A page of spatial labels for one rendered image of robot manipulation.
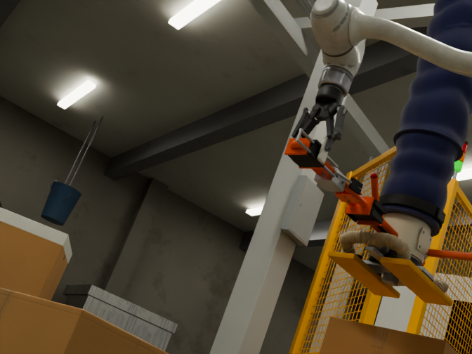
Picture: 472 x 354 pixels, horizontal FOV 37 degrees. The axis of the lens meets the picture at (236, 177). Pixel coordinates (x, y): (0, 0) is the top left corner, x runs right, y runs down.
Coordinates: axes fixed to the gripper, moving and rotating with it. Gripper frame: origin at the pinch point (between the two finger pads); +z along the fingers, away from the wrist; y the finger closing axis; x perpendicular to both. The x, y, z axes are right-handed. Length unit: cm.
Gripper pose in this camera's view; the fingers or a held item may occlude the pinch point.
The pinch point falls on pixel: (310, 153)
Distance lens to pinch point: 195.5
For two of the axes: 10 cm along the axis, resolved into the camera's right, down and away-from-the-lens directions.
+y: -7.4, -0.2, 6.8
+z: -3.4, 8.7, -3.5
